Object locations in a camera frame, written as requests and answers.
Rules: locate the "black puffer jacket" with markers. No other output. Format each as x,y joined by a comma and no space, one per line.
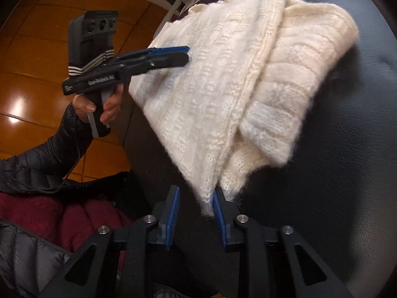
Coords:
28,260

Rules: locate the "person's left hand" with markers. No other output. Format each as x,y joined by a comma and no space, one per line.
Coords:
82,107

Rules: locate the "black leather seat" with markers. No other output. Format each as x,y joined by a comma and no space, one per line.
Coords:
325,208

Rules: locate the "person's left forearm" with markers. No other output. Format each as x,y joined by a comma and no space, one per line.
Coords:
46,158

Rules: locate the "cream knitted sweater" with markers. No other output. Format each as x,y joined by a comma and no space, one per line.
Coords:
223,77

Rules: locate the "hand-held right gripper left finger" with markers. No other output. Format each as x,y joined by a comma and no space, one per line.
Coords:
174,214

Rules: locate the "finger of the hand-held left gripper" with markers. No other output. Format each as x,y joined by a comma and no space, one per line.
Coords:
164,61
172,49

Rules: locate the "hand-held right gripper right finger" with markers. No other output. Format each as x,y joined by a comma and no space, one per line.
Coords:
218,220

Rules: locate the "maroon knitted sweater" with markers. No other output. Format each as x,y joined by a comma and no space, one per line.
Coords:
46,214

